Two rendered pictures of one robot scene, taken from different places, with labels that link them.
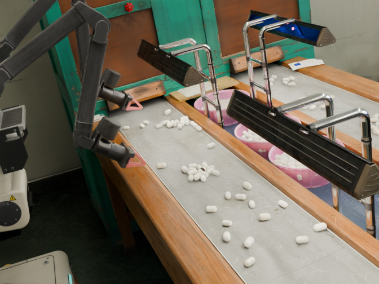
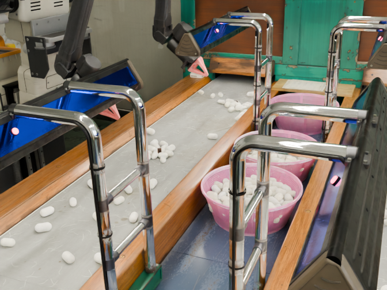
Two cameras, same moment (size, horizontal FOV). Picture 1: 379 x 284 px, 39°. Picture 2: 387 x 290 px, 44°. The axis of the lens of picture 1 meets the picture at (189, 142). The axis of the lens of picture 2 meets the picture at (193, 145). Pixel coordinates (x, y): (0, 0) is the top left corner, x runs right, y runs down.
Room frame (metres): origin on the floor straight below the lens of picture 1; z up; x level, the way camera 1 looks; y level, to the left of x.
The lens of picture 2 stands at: (0.74, -1.01, 1.37)
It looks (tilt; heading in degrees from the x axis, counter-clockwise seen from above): 23 degrees down; 40
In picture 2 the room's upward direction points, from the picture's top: 2 degrees counter-clockwise
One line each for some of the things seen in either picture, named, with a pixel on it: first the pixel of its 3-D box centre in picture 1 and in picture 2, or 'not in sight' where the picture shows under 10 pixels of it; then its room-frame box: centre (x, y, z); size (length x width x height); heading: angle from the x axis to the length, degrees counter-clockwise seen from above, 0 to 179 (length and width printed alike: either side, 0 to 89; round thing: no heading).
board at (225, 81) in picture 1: (203, 88); (313, 87); (2.59, -0.12, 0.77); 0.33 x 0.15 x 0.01; 107
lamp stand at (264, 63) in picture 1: (274, 69); (356, 87); (2.27, -0.43, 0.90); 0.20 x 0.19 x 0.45; 17
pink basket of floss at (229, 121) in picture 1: (223, 109); (303, 114); (2.38, -0.19, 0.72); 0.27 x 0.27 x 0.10
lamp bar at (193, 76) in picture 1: (165, 59); (221, 27); (2.14, 0.03, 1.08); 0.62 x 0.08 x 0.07; 17
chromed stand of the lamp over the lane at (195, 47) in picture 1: (191, 94); (241, 77); (2.16, -0.05, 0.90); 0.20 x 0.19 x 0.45; 17
